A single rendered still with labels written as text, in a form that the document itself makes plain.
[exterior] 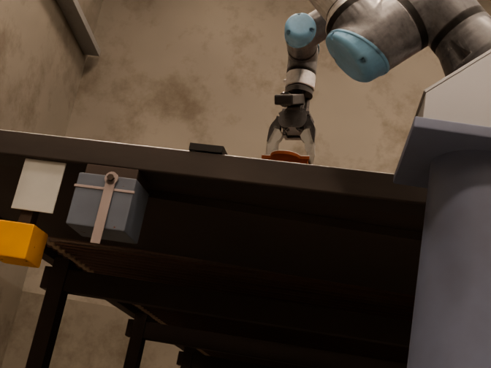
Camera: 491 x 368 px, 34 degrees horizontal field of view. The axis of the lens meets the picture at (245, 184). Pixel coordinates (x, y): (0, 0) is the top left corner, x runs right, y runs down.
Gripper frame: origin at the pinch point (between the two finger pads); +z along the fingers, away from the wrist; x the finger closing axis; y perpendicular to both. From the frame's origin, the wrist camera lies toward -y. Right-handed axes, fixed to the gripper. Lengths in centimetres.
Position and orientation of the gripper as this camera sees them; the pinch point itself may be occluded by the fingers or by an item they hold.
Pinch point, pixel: (288, 161)
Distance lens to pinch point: 192.1
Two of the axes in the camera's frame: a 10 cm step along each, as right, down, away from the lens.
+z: -1.3, 9.4, -3.3
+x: -9.5, -0.3, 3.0
